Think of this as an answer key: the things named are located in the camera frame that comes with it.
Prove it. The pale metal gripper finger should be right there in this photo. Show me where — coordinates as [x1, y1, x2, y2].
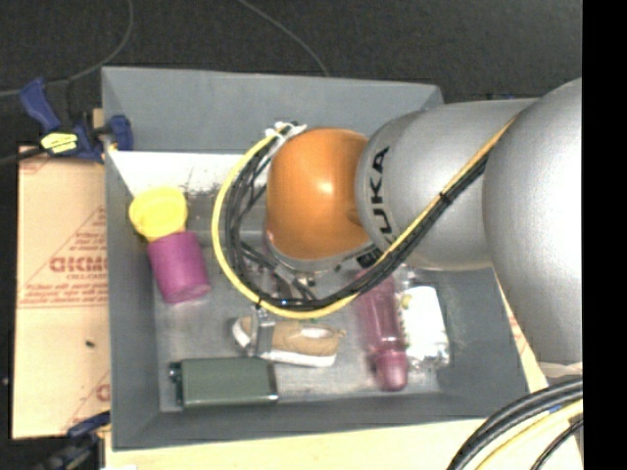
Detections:
[251, 305, 277, 359]

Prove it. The tan toy shoe white sole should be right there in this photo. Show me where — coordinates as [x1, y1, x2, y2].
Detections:
[231, 313, 347, 368]

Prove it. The dark green flat block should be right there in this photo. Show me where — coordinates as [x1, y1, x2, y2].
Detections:
[168, 356, 280, 409]

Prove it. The pink plastic bottle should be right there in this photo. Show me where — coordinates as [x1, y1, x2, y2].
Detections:
[352, 268, 410, 393]

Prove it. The purple plastic cup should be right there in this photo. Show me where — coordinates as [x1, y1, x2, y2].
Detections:
[146, 231, 213, 306]

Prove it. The white packet in clear wrap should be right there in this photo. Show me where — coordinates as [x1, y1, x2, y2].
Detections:
[398, 281, 452, 370]

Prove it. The yellow plastic cup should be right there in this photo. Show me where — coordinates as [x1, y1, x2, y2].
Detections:
[127, 186, 190, 243]

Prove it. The grey metal bin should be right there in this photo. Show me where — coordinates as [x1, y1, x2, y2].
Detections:
[100, 66, 533, 450]

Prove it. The brown cardboard board red print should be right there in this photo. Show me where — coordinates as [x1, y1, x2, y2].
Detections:
[11, 146, 112, 441]

